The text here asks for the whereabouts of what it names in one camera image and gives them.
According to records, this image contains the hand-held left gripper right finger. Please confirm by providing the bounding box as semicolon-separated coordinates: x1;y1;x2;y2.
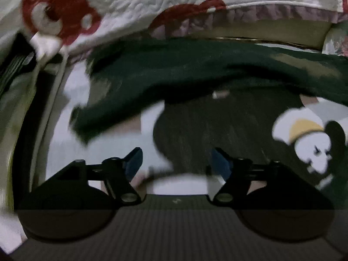
211;147;319;206

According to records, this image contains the dark green garment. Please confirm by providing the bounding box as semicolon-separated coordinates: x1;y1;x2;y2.
69;37;348;196

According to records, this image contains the floral printed pillow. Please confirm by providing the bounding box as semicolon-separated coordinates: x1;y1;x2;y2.
322;22;348;57

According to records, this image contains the white charger cable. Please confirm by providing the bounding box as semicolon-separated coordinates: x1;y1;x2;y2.
28;31;70;174

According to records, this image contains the white checked bed sheet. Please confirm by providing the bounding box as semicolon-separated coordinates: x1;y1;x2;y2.
43;42;348;196

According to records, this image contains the white quilt with red bears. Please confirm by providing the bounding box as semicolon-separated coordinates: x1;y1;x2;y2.
0;0;348;57

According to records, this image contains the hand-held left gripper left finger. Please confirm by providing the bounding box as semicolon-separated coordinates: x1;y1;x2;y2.
38;147;144;205

